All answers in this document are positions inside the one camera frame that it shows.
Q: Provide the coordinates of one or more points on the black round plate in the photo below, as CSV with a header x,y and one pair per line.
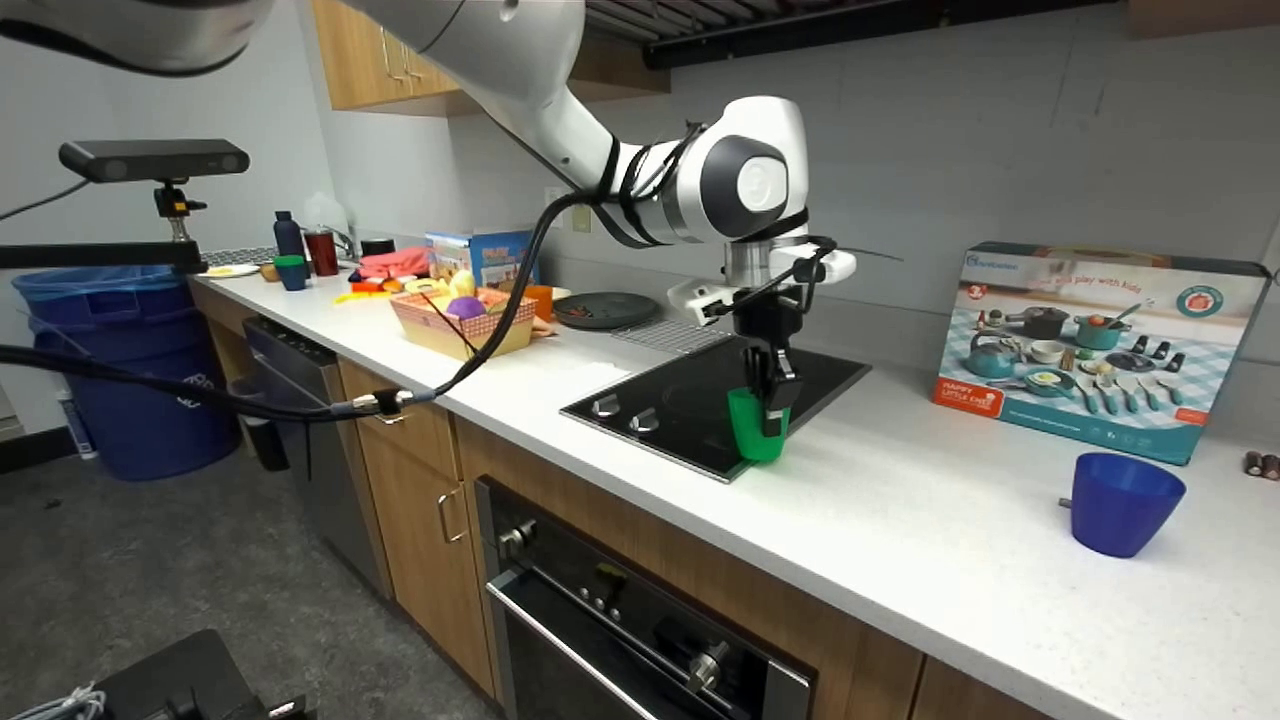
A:
x,y
604,308

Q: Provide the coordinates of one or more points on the black built-in oven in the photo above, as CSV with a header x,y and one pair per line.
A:
x,y
601,627

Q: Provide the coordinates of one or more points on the black range hood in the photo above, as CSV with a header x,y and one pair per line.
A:
x,y
866,23

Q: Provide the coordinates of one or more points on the dark red cup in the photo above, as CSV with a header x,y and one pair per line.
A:
x,y
321,255

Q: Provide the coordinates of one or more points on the wooden tray with items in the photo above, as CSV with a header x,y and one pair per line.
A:
x,y
446,334

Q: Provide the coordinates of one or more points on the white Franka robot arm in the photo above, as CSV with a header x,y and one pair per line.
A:
x,y
747,172

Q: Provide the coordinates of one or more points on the narrow wooden cabinet door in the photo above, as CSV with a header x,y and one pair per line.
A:
x,y
974,698

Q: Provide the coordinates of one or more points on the silver cooktop knob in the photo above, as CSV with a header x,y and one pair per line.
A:
x,y
646,422
604,406

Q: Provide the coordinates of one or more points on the blue plastic cup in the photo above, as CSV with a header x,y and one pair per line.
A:
x,y
1121,505

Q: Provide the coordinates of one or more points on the small dark metal object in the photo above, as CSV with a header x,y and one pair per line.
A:
x,y
1260,466

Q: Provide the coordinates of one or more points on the blue recycling bin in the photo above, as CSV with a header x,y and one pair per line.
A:
x,y
132,441

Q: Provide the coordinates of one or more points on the purple toy ball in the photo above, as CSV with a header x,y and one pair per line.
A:
x,y
465,308

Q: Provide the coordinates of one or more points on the toy cookware set box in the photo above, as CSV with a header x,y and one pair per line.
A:
x,y
1092,352

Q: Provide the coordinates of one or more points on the blue cardboard box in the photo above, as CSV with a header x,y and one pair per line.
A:
x,y
485,257

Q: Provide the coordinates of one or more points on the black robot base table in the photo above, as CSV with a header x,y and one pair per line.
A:
x,y
186,683

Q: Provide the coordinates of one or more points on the small dark container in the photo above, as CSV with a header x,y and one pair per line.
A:
x,y
265,441

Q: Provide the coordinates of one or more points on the wooden upper cabinet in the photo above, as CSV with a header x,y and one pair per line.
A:
x,y
363,63

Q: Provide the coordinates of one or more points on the stainless dishwasher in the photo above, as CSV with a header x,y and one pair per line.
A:
x,y
314,466

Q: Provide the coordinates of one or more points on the black stereo camera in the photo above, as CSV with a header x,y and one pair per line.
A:
x,y
186,157

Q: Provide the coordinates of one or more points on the green plastic cup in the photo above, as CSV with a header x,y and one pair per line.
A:
x,y
748,432

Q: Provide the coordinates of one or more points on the orange toy cup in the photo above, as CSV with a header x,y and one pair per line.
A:
x,y
541,306

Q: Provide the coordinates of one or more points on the pale yellow plate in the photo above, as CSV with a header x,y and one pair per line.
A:
x,y
230,270

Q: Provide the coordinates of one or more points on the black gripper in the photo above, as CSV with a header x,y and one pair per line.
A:
x,y
768,322

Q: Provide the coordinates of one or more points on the black camera boom stand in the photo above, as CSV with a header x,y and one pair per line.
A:
x,y
173,223

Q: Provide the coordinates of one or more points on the wooden drawer front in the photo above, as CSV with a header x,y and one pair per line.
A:
x,y
415,432

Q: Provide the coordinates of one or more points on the dark blue bottle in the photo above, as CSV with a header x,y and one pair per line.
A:
x,y
288,233

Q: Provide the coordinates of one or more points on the red toy piece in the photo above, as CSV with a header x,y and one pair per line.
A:
x,y
394,265

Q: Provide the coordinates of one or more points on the black glass cooktop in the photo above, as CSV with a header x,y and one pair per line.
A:
x,y
681,395

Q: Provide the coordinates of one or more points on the small blue green cup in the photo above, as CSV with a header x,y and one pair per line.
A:
x,y
295,272

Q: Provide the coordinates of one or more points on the silver oven knob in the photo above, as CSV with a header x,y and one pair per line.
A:
x,y
514,538
709,664

